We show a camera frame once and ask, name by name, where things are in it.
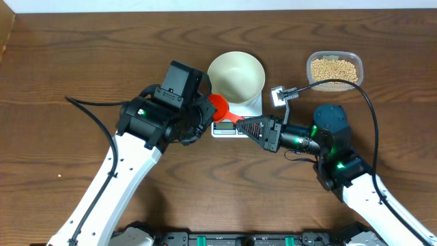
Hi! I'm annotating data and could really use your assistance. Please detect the red measuring scoop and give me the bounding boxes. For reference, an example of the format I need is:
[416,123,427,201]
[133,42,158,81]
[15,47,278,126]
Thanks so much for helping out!
[208,94,245,124]

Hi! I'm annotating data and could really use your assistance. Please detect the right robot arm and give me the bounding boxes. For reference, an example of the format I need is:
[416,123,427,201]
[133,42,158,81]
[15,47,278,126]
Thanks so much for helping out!
[236,105,436,245]

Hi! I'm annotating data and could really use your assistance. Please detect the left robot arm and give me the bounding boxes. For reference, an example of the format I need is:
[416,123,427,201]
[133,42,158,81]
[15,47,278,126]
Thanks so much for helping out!
[48,61,216,245]

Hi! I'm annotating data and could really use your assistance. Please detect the white kitchen scale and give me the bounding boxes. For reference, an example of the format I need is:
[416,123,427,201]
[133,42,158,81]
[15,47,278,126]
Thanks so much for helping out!
[208,94,262,138]

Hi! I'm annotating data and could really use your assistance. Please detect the white bowl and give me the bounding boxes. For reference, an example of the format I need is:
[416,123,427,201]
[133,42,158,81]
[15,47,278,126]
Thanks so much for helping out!
[207,51,266,105]

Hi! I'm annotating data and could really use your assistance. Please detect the soybeans pile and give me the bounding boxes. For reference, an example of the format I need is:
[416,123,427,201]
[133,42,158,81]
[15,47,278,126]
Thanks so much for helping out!
[310,59,358,83]

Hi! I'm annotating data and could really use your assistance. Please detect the clear plastic container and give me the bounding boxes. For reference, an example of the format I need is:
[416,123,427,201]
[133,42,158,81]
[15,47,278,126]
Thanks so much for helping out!
[307,51,364,86]

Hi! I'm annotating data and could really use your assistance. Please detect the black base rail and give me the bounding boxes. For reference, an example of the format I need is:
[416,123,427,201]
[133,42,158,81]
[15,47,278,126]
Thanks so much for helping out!
[109,221,386,246]

